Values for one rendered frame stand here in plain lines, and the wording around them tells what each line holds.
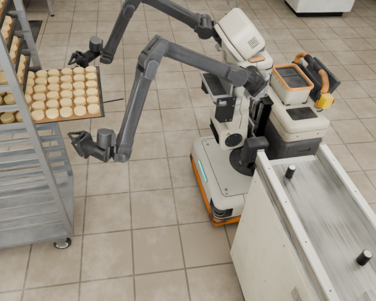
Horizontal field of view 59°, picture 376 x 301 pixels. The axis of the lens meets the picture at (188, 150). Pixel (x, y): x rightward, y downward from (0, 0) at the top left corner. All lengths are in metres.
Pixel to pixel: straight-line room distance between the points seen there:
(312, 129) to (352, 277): 0.82
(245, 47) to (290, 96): 0.43
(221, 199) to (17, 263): 1.24
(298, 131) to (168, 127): 1.35
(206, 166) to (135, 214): 0.56
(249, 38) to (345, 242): 0.90
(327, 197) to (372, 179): 1.48
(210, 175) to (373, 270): 1.13
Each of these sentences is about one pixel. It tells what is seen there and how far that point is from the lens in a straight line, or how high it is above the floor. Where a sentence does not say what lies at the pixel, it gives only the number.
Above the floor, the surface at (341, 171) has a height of 0.90.
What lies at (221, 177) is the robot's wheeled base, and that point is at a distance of 2.11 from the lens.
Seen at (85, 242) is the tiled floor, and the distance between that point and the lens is 2.21.
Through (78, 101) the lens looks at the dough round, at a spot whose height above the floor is 0.97.
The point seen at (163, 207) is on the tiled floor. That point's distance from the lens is 2.29.
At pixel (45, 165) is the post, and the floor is 0.74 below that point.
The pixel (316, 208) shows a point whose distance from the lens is 1.39.
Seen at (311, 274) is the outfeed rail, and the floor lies 0.87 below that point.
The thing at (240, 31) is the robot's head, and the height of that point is 1.24.
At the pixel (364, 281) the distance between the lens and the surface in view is 1.30.
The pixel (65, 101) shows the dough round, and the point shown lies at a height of 0.97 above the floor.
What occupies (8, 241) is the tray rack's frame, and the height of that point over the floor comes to 0.15.
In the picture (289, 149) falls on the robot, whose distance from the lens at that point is 1.86.
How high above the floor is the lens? 1.88
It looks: 46 degrees down
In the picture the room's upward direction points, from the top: 5 degrees clockwise
